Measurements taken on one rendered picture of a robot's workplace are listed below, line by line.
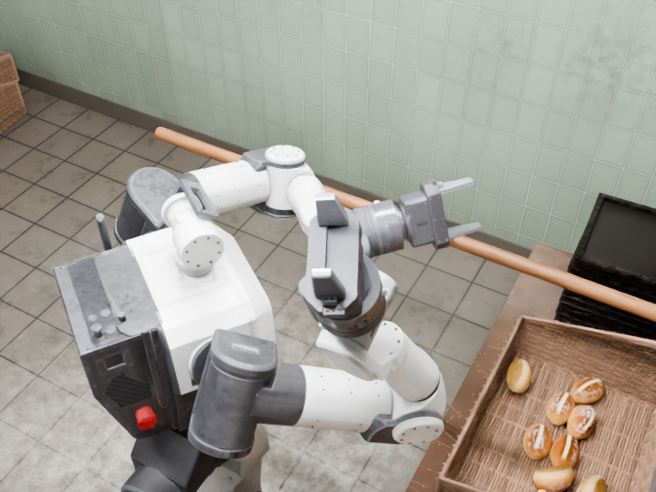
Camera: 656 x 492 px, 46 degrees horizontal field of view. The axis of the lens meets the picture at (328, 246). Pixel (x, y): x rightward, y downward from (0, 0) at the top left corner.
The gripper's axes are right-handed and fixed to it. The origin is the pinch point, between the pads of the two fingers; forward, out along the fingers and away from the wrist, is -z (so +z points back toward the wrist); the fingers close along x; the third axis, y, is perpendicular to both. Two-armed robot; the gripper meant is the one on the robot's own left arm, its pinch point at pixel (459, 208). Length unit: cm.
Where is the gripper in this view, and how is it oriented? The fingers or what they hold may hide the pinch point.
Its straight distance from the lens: 134.0
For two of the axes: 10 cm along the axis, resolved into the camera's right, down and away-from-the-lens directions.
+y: 1.1, 3.6, -9.3
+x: 2.3, 9.0, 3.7
